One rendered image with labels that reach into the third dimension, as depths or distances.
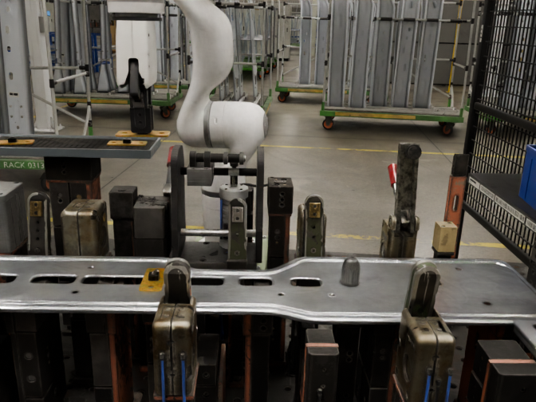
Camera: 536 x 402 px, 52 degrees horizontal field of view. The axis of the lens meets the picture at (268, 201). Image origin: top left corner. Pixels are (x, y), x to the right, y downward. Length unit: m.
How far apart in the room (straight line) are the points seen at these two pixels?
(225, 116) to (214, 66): 0.13
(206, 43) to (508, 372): 0.92
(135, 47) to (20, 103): 4.46
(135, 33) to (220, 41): 0.49
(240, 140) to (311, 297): 0.58
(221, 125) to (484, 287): 0.72
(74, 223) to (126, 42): 0.39
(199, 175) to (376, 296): 0.40
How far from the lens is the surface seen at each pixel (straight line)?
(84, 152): 1.21
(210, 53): 1.33
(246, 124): 1.37
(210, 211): 1.47
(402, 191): 1.10
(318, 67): 10.50
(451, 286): 1.02
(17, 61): 5.27
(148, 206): 1.11
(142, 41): 0.85
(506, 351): 0.90
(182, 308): 0.79
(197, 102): 1.38
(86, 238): 1.10
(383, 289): 0.97
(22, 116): 5.29
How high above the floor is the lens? 1.43
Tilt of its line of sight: 18 degrees down
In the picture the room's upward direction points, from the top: 2 degrees clockwise
